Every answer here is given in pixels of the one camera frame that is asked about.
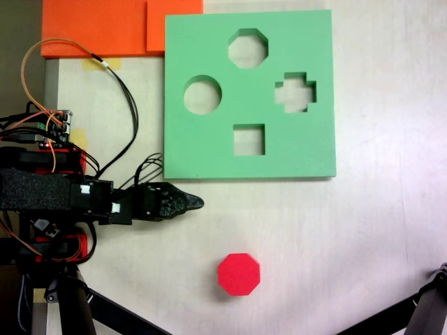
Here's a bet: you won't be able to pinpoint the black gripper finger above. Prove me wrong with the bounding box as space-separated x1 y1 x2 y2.
163 183 205 221

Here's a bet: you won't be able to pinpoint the red octagonal pillar block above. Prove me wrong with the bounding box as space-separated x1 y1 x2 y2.
217 253 261 297

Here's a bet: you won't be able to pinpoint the large orange foam block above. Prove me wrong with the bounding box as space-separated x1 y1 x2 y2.
41 0 166 59

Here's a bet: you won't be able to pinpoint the red black base clamp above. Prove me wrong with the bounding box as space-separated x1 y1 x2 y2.
34 232 88 262
34 148 87 174

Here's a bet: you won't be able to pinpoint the square yellow tape piece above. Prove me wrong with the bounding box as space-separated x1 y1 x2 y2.
71 128 88 151

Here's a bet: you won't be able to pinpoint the black driver circuit board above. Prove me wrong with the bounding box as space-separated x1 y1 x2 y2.
31 218 60 239

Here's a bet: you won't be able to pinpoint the black tripod leg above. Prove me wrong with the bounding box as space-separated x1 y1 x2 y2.
406 262 447 335
44 265 97 335
337 292 420 335
87 288 173 335

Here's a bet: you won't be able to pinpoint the green shape sorting board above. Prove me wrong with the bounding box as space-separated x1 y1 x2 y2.
163 9 337 181

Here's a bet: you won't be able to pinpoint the wide yellow tape piece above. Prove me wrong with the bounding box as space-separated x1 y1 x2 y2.
82 57 123 71

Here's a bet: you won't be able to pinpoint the thin black gripper wires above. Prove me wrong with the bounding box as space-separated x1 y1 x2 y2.
134 152 164 189

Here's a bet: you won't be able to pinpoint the long black cable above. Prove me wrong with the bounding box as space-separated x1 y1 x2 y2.
89 52 140 177

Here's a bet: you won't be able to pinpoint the circuit board with wires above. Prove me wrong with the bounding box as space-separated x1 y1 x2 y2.
36 109 74 149

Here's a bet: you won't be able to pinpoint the black USB plug cable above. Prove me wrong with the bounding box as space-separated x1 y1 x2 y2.
0 133 43 143

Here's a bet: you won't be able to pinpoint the braided grey cable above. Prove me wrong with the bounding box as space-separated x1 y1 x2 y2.
17 274 29 332

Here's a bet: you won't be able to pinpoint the thin orange wire loop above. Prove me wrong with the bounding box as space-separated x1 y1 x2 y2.
20 38 96 121

